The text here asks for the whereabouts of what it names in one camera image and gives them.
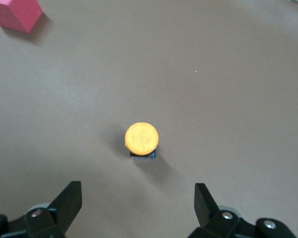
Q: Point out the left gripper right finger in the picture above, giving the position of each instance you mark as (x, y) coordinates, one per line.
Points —
(226, 224)

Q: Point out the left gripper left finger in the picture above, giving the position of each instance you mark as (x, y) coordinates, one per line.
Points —
(52, 218)

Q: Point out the yellow push button switch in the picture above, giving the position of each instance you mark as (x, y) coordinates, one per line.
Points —
(141, 138)

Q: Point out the pink foam cube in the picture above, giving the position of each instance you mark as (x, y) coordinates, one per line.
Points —
(12, 15)

